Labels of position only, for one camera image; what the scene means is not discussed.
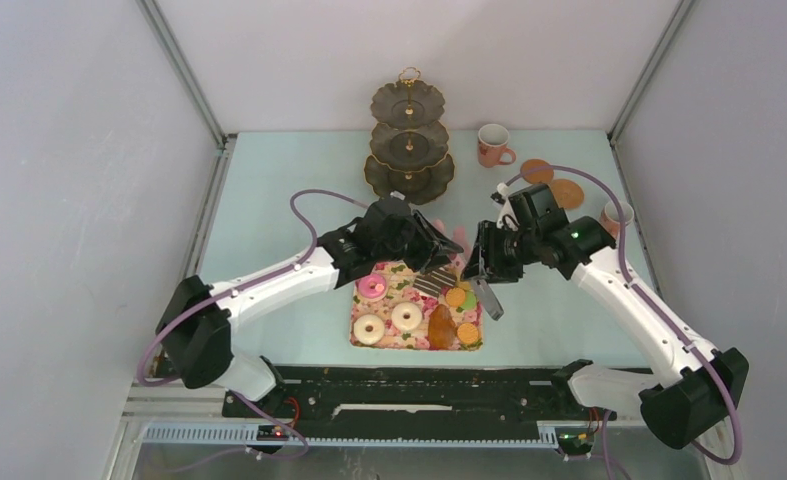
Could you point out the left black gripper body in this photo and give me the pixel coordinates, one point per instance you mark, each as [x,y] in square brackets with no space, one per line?
[420,246]

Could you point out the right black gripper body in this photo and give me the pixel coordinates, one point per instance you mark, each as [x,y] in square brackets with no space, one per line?
[502,252]

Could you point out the pink handled tongs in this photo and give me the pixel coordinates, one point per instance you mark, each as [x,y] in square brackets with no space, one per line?
[486,298]

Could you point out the pink frosted donut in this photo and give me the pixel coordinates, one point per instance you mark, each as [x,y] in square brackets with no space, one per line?
[372,287]

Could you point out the white donut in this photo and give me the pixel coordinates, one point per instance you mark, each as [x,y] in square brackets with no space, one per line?
[368,329]
[406,316]

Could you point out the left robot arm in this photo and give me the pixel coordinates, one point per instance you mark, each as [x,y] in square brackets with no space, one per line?
[201,322]

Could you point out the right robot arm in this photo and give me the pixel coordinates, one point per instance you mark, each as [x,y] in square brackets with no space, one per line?
[692,385]

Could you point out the chocolate layered cake slice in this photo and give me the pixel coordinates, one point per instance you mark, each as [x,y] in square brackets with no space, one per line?
[435,283]

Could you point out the green macaron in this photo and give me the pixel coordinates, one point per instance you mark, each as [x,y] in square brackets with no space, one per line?
[470,301]

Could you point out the orange round biscuit middle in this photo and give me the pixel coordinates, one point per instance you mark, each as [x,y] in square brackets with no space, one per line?
[455,297]

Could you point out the orange round biscuit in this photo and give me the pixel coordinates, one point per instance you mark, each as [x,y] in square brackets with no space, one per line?
[455,297]
[468,334]

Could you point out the floral serving tray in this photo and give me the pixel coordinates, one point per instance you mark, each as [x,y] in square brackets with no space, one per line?
[400,289]

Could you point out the orange round biscuit bottom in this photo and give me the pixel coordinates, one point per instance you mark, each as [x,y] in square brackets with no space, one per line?
[468,334]

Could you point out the brown croissant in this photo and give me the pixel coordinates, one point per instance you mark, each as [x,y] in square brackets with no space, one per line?
[441,332]

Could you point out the brown round coaster left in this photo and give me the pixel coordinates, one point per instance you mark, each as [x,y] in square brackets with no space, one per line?
[536,171]

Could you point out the brown round coaster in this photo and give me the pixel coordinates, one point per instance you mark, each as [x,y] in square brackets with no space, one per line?
[568,194]
[536,171]

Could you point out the brown round coaster right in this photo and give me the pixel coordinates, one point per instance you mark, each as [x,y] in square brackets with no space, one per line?
[568,194]

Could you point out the three-tier dark cake stand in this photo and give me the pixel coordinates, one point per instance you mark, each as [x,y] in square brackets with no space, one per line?
[409,145]

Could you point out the pink mug at right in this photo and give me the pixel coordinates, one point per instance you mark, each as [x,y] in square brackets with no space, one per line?
[616,218]

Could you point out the pink mug near stand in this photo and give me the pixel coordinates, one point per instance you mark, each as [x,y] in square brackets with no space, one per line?
[493,149]

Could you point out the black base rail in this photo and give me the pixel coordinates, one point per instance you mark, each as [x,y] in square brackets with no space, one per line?
[424,404]

